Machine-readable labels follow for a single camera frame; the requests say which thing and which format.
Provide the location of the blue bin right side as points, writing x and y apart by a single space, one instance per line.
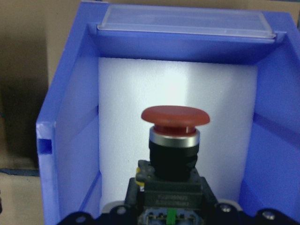
68 124

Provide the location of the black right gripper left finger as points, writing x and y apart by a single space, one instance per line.
116 213

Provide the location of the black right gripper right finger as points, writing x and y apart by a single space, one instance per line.
215 212

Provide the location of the white foam pad right bin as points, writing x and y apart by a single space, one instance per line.
127 87

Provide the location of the red push button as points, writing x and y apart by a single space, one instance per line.
168 187

